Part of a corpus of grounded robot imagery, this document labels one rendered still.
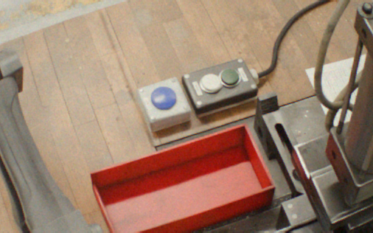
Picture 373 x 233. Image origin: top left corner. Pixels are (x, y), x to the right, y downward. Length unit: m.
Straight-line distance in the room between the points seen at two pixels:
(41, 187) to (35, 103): 0.53
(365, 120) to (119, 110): 0.64
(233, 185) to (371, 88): 0.56
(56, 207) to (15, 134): 0.10
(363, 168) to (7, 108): 0.42
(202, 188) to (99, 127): 0.20
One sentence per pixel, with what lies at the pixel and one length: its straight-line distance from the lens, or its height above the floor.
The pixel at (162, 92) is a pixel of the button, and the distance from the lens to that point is 1.52.
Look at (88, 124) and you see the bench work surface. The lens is 1.54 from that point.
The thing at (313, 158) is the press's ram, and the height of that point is 1.14.
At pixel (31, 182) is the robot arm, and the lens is 1.06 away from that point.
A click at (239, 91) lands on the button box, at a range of 1.54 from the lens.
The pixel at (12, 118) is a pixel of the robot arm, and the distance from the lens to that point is 1.08.
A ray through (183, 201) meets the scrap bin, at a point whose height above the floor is 0.91.
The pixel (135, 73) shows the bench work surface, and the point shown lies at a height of 0.90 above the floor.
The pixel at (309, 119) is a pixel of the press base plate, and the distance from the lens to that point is 1.56.
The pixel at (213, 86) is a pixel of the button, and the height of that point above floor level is 0.94.
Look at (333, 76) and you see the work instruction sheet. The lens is 1.61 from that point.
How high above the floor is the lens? 2.21
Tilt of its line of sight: 58 degrees down
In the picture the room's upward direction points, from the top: 2 degrees clockwise
